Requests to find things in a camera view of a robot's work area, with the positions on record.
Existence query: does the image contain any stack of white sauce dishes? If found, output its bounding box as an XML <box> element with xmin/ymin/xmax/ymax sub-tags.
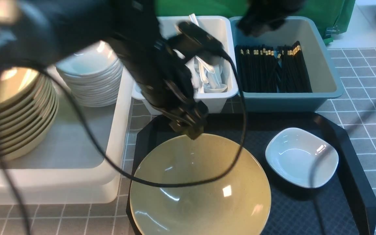
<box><xmin>55</xmin><ymin>41</ymin><xmax>124</xmax><ymax>107</ymax></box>

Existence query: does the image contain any large white plastic tub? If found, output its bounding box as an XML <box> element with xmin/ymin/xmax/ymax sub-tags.
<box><xmin>8</xmin><ymin>68</ymin><xmax>134</xmax><ymax>204</ymax></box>

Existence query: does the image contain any stack of yellow noodle bowls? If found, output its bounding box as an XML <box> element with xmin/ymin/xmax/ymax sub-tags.
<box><xmin>0</xmin><ymin>68</ymin><xmax>59</xmax><ymax>160</ymax></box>

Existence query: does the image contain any pile of white soup spoons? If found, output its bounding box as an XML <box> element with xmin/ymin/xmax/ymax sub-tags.
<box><xmin>175</xmin><ymin>14</ymin><xmax>228</xmax><ymax>94</ymax></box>

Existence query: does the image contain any white square sauce dish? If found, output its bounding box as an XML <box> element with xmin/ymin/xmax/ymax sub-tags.
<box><xmin>265</xmin><ymin>127</ymin><xmax>339</xmax><ymax>189</ymax></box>

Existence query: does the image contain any yellow noodle bowl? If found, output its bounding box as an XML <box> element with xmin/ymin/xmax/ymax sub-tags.
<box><xmin>129</xmin><ymin>134</ymin><xmax>271</xmax><ymax>235</ymax></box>

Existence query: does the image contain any green cloth backdrop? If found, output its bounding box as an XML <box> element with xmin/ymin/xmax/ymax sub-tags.
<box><xmin>155</xmin><ymin>0</ymin><xmax>355</xmax><ymax>45</ymax></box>

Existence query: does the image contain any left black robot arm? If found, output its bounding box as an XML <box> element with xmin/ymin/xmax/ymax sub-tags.
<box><xmin>0</xmin><ymin>0</ymin><xmax>224</xmax><ymax>139</ymax></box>

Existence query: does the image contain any white plastic spoon bin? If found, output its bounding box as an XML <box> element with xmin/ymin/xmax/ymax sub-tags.
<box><xmin>132</xmin><ymin>15</ymin><xmax>238</xmax><ymax>116</ymax></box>

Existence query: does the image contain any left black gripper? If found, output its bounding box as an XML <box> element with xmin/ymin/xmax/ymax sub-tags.
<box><xmin>108</xmin><ymin>20</ymin><xmax>224</xmax><ymax>140</ymax></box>

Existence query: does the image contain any pile of black chopsticks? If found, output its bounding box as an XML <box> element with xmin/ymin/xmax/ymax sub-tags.
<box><xmin>235</xmin><ymin>41</ymin><xmax>312</xmax><ymax>93</ymax></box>

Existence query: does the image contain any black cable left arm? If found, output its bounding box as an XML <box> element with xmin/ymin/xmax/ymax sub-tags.
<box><xmin>0</xmin><ymin>49</ymin><xmax>248</xmax><ymax>235</ymax></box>

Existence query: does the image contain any blue plastic chopstick bin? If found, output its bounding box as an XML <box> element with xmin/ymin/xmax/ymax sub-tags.
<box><xmin>229</xmin><ymin>16</ymin><xmax>344</xmax><ymax>113</ymax></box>

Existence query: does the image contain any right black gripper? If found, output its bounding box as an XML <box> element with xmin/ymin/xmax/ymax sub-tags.
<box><xmin>237</xmin><ymin>0</ymin><xmax>306</xmax><ymax>37</ymax></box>

